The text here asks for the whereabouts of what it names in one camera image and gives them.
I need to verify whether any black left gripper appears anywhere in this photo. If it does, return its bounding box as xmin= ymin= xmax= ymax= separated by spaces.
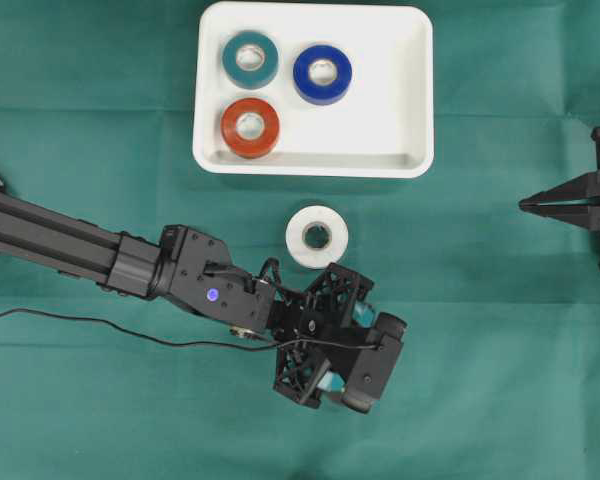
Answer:
xmin=268 ymin=263 xmax=377 ymax=406

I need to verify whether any white tape roll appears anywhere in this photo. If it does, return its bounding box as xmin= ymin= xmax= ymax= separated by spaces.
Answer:
xmin=285 ymin=205 xmax=349 ymax=269

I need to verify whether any black camera cable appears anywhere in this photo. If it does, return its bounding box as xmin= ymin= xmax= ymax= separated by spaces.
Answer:
xmin=0 ymin=257 xmax=386 ymax=354

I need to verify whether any teal tape roll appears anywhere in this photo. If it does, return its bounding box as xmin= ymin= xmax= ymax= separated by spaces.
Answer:
xmin=222 ymin=31 xmax=279 ymax=90

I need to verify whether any white plastic tray case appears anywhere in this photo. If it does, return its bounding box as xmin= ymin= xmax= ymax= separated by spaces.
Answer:
xmin=192 ymin=1 xmax=434 ymax=179

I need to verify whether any green table cloth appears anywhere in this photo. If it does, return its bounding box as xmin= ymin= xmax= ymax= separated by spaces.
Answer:
xmin=0 ymin=1 xmax=600 ymax=479

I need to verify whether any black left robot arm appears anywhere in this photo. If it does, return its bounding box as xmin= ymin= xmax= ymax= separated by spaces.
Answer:
xmin=0 ymin=179 xmax=400 ymax=413

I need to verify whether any blue tape roll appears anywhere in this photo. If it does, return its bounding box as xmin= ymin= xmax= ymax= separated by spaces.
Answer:
xmin=293 ymin=44 xmax=353 ymax=105

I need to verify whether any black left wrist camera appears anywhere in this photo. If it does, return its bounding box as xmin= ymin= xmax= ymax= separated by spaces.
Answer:
xmin=341 ymin=312 xmax=407 ymax=413

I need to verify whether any orange tape roll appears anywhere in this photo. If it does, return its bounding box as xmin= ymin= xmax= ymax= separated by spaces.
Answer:
xmin=220 ymin=97 xmax=280 ymax=159

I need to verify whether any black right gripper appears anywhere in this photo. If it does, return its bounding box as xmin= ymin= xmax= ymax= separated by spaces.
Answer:
xmin=519 ymin=126 xmax=600 ymax=231

